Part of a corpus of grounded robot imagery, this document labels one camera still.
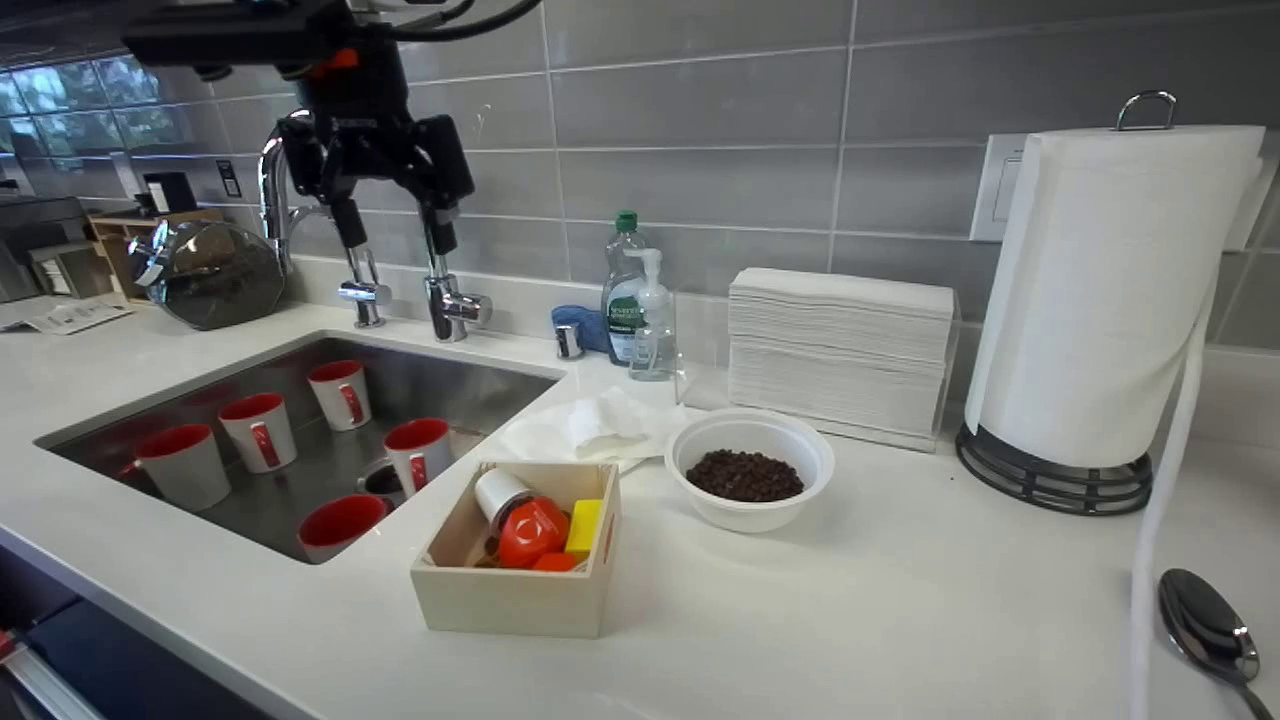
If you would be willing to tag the white paper towel roll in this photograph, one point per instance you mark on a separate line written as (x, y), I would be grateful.
(1107, 292)

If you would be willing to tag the white tray with red items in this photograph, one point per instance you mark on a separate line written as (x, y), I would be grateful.
(513, 602)

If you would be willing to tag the tall chrome kitchen faucet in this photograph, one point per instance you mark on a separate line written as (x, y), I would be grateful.
(457, 308)

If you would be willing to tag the yellow block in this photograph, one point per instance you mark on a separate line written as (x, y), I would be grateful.
(585, 527)

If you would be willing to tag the wooden picture frame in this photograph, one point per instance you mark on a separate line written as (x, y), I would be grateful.
(73, 266)

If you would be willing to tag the small chrome tap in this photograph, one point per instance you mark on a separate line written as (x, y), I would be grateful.
(360, 296)

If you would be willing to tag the stainless steel sink basin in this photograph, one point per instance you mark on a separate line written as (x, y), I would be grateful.
(440, 384)

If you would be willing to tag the stack of folded napkins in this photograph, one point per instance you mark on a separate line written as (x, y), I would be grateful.
(843, 354)

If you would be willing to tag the red toy tomato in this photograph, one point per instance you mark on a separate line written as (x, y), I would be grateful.
(529, 528)

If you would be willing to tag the blue sponge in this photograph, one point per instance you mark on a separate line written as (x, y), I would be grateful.
(576, 329)

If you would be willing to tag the green capped water bottle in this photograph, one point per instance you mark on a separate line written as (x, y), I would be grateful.
(616, 275)

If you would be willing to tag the dark coffee beans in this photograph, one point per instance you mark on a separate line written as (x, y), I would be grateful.
(744, 473)

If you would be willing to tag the dark shiny bag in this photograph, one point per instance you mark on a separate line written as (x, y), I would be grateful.
(220, 275)

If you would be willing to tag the red and white mug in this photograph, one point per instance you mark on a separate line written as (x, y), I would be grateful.
(185, 471)
(341, 396)
(256, 432)
(416, 458)
(341, 527)

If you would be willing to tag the black spoon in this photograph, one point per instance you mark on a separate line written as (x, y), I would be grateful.
(1204, 621)

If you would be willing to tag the small white bottle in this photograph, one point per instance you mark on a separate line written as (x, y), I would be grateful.
(497, 488)

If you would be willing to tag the white bowl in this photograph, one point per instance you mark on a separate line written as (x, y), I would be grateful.
(744, 519)

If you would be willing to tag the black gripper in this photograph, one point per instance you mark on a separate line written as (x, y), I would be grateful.
(353, 114)

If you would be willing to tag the clear hand sanitiser bottle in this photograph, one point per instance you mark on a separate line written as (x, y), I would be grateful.
(651, 325)

